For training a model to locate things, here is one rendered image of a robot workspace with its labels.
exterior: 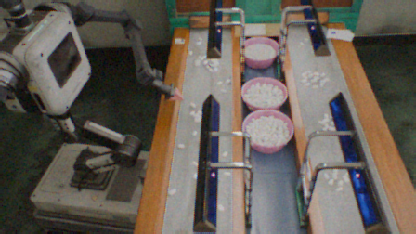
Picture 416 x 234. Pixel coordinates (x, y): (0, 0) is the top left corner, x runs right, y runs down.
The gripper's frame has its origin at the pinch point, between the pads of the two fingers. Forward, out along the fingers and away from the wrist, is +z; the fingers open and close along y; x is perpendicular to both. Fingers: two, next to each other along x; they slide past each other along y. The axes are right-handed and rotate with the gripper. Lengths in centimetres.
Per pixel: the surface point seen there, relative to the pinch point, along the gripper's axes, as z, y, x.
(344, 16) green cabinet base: 82, 86, -69
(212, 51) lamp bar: -3.4, 7.2, -31.8
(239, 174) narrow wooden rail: 28, -46, -15
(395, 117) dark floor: 174, 66, -41
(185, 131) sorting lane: 7.6, -16.4, 5.2
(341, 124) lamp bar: 40, -44, -66
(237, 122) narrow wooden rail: 27.5, -12.0, -15.0
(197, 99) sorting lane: 11.0, 8.7, 1.8
